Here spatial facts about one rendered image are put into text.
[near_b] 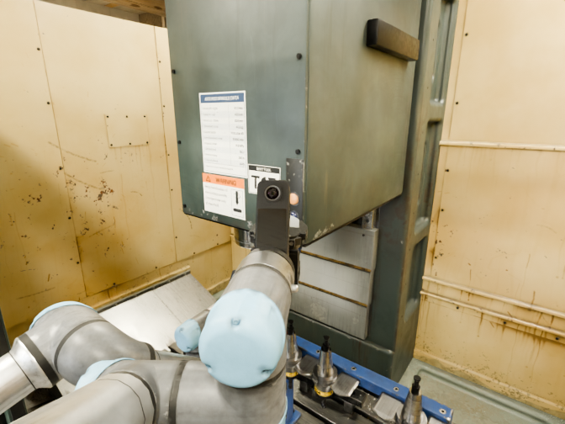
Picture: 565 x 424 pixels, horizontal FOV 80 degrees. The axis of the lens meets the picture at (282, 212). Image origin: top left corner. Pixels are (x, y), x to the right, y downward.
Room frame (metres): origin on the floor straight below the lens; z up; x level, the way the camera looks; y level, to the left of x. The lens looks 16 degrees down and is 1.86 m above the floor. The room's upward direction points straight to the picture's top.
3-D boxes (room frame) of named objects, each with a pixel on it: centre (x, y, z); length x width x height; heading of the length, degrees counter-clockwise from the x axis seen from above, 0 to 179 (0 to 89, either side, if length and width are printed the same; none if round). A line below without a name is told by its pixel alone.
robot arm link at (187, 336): (0.83, 0.24, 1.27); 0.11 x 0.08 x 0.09; 145
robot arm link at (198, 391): (0.30, 0.05, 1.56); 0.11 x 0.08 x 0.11; 89
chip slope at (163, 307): (1.47, 0.61, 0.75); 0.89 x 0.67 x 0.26; 143
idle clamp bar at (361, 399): (0.96, -0.16, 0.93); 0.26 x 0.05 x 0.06; 58
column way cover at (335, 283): (1.42, -0.19, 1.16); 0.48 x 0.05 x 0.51; 53
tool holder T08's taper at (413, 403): (0.59, -0.28, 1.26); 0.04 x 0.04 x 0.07
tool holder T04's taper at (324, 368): (0.72, -0.11, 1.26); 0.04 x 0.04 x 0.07
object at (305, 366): (0.75, -0.07, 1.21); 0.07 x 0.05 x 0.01; 143
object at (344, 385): (0.69, -0.15, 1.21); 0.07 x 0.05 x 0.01; 143
